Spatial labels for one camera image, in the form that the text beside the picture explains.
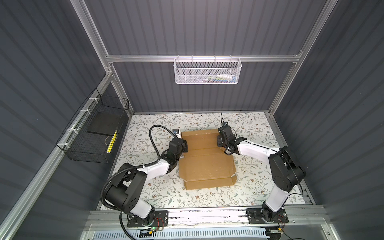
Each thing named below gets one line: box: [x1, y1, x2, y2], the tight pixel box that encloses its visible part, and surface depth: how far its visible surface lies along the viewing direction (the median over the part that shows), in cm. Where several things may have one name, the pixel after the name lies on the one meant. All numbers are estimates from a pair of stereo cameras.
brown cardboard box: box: [178, 128, 237, 190], surface depth 91 cm
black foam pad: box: [87, 112, 124, 137], surface depth 76 cm
